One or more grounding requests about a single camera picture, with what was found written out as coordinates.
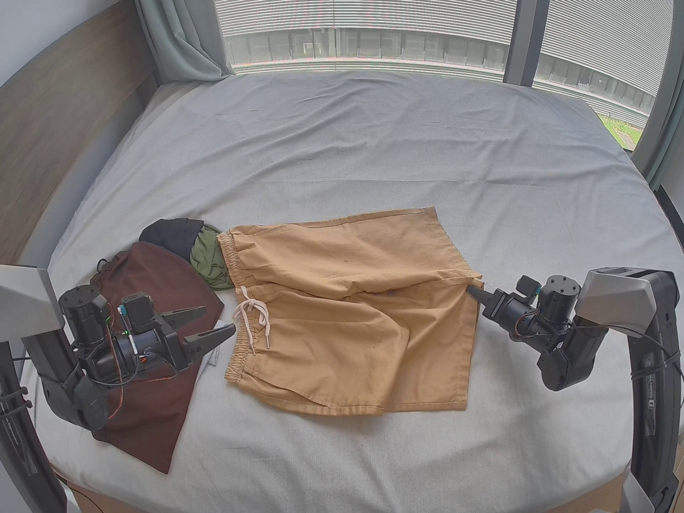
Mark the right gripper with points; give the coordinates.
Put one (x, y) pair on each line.
(510, 316)

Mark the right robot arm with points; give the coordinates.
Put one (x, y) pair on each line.
(614, 297)

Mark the tan shorts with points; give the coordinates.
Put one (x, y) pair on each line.
(347, 313)

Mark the bed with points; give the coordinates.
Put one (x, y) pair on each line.
(374, 153)

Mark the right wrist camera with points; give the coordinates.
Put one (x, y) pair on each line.
(528, 289)

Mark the grey-green curtain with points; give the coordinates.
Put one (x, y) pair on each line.
(670, 126)
(176, 30)

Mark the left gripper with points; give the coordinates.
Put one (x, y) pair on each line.
(149, 350)

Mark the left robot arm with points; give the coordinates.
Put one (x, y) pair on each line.
(24, 302)

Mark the black garment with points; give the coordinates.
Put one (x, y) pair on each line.
(168, 235)

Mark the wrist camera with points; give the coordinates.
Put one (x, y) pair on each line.
(137, 312)
(528, 289)

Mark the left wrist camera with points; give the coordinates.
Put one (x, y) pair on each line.
(137, 312)

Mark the dark brown garment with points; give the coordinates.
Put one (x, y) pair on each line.
(155, 275)

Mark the green garment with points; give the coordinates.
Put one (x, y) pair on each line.
(208, 265)

